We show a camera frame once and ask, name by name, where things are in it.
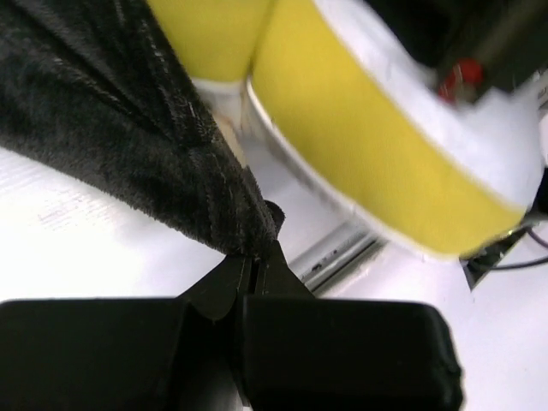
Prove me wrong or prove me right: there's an aluminium front rail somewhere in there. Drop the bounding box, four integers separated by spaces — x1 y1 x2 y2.
289 222 385 295

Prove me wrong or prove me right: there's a black floral plush pillowcase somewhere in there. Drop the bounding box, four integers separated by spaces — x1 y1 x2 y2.
1 1 283 257

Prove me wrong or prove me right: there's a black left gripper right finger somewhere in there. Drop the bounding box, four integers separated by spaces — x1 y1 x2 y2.
239 245 463 410

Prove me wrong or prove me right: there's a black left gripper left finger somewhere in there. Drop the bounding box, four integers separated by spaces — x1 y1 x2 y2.
1 256 253 410

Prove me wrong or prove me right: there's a white pillow yellow edge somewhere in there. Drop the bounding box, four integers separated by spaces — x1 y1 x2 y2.
150 1 545 258

